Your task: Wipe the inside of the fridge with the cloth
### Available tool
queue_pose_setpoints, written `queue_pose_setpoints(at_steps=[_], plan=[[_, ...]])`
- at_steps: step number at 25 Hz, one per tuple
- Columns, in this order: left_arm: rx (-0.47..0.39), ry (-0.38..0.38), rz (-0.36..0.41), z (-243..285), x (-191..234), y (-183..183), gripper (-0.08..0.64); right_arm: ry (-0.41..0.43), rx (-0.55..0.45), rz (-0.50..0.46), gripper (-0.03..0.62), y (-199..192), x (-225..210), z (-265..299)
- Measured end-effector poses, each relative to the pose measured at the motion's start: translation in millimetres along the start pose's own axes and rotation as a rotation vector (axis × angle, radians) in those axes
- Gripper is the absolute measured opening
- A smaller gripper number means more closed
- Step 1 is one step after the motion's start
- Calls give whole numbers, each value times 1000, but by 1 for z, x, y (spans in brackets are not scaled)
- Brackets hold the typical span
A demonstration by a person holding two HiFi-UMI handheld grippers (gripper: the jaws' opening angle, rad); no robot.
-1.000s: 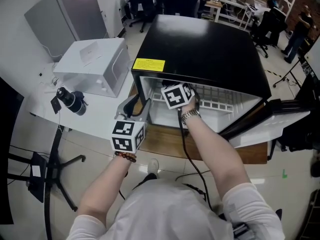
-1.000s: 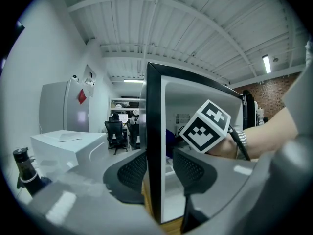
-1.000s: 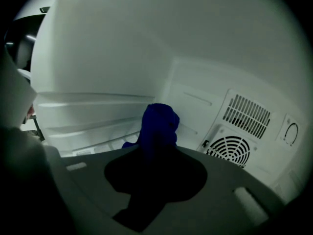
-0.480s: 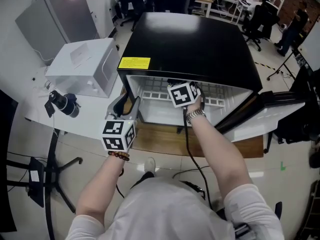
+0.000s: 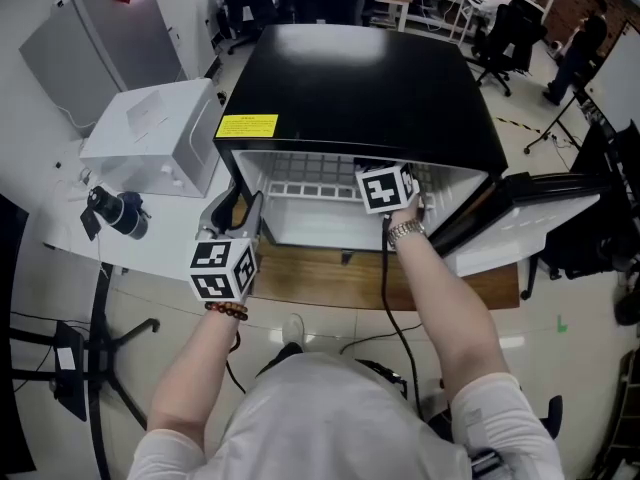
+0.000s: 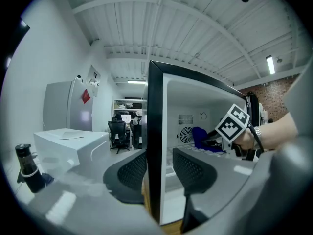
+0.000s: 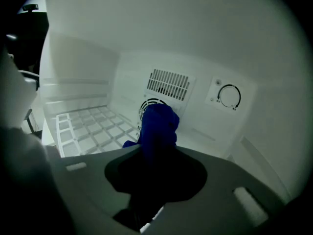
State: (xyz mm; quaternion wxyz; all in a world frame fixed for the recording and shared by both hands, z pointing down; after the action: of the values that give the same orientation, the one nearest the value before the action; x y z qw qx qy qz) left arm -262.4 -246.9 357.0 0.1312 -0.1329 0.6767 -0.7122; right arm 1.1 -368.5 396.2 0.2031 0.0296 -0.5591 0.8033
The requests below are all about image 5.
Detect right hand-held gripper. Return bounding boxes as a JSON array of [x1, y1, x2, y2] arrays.
[[352, 157, 422, 217]]

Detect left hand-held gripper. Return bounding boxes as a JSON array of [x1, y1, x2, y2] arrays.
[[188, 185, 265, 304]]

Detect black mini fridge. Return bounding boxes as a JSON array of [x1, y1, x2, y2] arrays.
[[213, 23, 609, 279]]

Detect person's right forearm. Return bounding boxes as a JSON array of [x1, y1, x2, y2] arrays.
[[387, 227, 512, 405]]

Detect person's left forearm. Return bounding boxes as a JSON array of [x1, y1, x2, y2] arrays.
[[145, 303, 250, 450]]

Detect person's right hand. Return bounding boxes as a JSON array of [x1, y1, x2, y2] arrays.
[[385, 193, 427, 230]]

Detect silver wristwatch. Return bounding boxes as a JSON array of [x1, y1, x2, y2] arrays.
[[385, 218, 428, 250]]

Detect white fridge shelf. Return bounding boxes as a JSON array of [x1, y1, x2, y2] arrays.
[[259, 151, 481, 202]]

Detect white table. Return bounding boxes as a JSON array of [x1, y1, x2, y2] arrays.
[[42, 137, 237, 282]]

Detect yellow warning sticker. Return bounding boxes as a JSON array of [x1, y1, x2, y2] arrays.
[[214, 113, 280, 140]]

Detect wooden top table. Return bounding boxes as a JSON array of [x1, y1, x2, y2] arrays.
[[248, 197, 539, 312]]

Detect white microwave oven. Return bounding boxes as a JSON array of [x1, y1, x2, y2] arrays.
[[78, 77, 225, 200]]

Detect person's white left shoe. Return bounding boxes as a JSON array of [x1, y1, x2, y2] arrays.
[[280, 312, 307, 347]]

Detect black smartphone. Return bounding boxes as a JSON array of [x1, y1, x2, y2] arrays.
[[79, 206, 103, 243]]

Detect person's black trousers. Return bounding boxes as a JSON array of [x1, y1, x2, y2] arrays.
[[254, 341, 305, 380]]

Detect black table base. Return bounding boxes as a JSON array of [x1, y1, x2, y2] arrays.
[[8, 262, 162, 480]]

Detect black office chair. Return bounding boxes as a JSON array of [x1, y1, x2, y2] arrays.
[[538, 394, 565, 440], [471, 0, 549, 98], [211, 0, 279, 55]]

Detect tall grey fridge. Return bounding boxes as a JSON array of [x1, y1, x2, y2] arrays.
[[18, 0, 189, 139]]

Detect person's white shirt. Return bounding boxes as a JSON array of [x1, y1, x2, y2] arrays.
[[126, 351, 567, 480]]

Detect black box with white label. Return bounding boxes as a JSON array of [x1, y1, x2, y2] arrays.
[[53, 319, 89, 422]]

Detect large black monitor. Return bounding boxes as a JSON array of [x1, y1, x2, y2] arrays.
[[0, 192, 39, 475]]

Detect whiteboard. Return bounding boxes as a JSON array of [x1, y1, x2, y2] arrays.
[[583, 21, 640, 135]]

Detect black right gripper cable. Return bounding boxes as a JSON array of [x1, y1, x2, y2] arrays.
[[380, 212, 427, 420]]

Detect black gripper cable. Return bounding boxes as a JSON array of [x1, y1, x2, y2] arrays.
[[380, 212, 427, 420], [224, 329, 249, 395]]

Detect brown bead bracelet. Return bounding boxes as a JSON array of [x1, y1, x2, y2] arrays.
[[204, 300, 250, 322]]

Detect black camera on table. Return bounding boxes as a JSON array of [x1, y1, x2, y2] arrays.
[[85, 184, 151, 241]]

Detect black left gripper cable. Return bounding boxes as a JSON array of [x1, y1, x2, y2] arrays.
[[224, 329, 249, 395]]

